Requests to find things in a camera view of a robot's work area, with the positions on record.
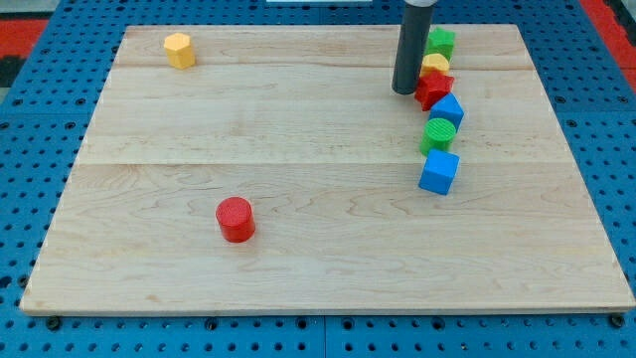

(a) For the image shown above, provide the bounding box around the blue cube block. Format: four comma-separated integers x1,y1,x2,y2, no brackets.
418,149,460,195

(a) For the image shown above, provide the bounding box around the light wooden board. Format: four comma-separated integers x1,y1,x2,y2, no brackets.
20,25,635,316

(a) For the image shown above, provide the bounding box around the red cylinder block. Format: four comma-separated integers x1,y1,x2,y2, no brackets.
216,197,255,244

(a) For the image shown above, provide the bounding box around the green cylinder block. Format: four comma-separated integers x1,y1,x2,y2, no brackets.
419,117,456,156

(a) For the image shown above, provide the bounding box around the red star block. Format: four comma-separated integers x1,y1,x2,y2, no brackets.
414,72,454,111

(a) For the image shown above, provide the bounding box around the blue triangular prism block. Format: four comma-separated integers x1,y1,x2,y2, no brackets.
429,93,465,131

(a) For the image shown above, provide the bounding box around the yellow half-round block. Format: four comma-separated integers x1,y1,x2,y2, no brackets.
419,53,450,77

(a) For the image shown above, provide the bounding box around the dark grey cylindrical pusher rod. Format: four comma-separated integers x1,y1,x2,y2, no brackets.
392,0,437,95

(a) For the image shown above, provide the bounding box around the green star block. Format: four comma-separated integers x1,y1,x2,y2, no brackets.
424,27,456,61

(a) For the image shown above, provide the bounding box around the yellow hexagon block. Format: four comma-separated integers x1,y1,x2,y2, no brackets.
164,33,196,70

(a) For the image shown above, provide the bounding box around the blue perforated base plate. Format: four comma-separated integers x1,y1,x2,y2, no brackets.
1,1,635,357

